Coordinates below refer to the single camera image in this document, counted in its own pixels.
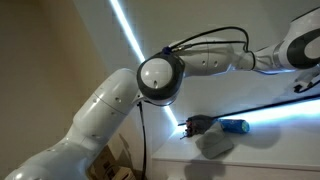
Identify white cap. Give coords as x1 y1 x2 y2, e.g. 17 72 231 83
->
196 122 234 159

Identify cardboard boxes under shelf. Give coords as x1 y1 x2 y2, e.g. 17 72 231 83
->
87 146 136 180

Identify dark shirt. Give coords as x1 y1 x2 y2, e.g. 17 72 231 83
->
180 115 216 138

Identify blue cylindrical can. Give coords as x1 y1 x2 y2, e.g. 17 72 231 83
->
221 119 250 134

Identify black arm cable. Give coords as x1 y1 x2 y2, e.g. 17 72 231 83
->
136 26 258 180

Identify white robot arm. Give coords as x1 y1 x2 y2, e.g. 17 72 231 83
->
4 7 320 180

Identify white LED light strip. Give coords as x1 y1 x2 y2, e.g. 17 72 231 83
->
108 0 179 127

